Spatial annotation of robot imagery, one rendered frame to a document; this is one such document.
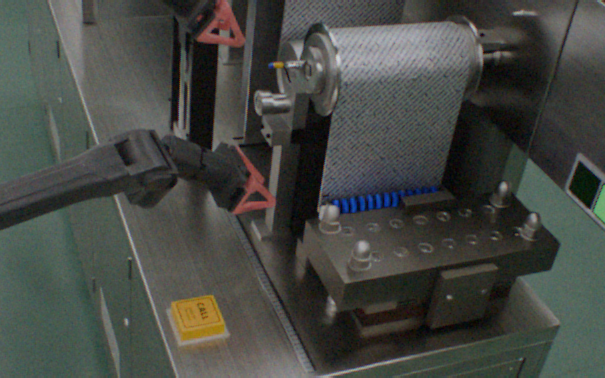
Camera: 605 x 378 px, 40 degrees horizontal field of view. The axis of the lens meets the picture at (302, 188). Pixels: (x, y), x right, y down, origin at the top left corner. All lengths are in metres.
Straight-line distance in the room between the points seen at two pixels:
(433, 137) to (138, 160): 0.52
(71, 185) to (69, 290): 1.61
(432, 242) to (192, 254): 0.42
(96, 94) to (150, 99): 0.12
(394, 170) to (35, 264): 1.66
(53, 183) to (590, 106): 0.78
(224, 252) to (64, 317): 1.24
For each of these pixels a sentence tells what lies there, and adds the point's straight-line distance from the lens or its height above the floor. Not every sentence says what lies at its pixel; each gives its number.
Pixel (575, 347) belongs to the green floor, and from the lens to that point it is 2.87.
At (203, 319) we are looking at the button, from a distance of 1.33.
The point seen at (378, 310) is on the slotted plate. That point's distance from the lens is 1.36.
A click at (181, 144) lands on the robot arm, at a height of 1.18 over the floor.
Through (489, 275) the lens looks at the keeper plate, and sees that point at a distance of 1.38.
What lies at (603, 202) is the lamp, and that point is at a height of 1.19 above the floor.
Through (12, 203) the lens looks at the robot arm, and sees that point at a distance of 1.14.
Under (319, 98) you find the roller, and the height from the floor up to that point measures 1.21.
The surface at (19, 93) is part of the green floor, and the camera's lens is 3.79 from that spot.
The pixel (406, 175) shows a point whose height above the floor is 1.06.
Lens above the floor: 1.86
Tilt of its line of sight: 35 degrees down
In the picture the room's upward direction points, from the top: 8 degrees clockwise
